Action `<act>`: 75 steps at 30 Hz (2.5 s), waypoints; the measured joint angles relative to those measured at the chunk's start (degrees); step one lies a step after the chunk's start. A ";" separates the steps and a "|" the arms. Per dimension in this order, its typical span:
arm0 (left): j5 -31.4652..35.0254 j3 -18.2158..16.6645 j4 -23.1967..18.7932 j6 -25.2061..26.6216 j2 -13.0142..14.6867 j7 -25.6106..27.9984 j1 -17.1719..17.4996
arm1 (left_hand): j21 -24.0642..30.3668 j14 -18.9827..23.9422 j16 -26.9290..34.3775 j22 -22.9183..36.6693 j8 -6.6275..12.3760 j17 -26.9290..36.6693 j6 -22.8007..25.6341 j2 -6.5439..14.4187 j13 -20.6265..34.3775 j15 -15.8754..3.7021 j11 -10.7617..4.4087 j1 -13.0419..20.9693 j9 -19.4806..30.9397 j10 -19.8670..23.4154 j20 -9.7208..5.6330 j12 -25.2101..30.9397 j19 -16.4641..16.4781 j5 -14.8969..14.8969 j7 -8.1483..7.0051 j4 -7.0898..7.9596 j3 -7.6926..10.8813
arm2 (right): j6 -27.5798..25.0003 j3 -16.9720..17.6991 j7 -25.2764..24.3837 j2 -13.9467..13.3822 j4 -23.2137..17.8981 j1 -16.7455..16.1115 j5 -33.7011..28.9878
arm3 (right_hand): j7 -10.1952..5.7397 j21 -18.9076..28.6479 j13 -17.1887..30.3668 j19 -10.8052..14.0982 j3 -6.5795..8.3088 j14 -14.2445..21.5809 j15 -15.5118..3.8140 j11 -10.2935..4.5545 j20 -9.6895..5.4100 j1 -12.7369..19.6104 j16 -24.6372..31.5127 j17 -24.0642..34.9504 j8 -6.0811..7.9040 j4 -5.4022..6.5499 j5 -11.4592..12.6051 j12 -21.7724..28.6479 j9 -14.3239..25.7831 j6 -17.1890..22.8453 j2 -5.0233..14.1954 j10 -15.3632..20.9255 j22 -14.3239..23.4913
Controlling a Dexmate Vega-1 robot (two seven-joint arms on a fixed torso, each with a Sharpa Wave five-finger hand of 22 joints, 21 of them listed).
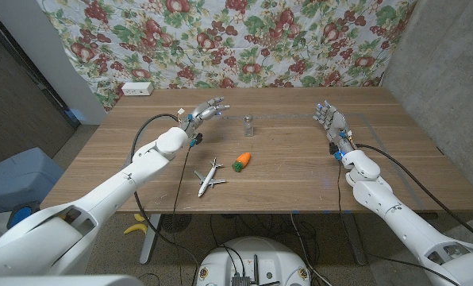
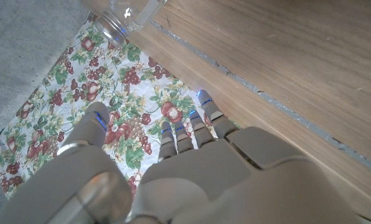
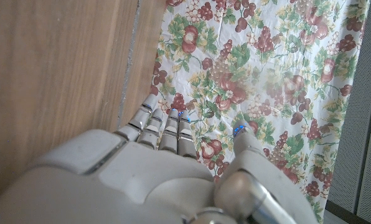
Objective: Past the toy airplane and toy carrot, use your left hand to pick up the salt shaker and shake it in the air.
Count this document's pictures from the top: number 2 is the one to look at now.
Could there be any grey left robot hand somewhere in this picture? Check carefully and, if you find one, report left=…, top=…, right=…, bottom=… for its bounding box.
left=0, top=89, right=371, bottom=224

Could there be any clear glass salt shaker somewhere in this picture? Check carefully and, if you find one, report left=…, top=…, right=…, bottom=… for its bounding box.
left=81, top=0, right=167, bottom=47

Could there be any grey tape outline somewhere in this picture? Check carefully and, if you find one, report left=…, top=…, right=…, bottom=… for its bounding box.
left=150, top=20, right=371, bottom=179

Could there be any floral fruit print backdrop cloth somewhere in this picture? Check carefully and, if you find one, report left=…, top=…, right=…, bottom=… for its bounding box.
left=0, top=12, right=240, bottom=200

